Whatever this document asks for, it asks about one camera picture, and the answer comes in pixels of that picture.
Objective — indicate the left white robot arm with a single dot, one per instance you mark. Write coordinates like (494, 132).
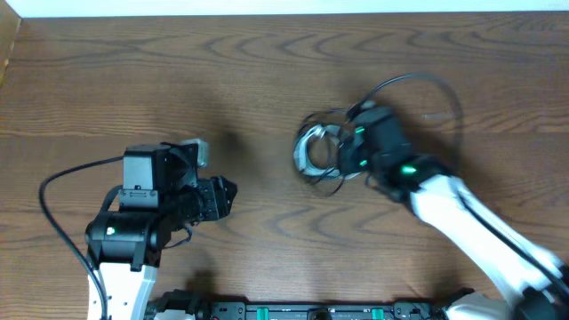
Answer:
(125, 249)

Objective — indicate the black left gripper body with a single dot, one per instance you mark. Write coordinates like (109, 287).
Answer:
(210, 201)

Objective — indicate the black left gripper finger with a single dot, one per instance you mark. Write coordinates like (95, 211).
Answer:
(222, 206)
(224, 189)

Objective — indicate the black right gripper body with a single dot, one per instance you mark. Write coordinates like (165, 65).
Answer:
(356, 159)

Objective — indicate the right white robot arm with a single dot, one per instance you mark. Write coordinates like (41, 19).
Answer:
(532, 281)

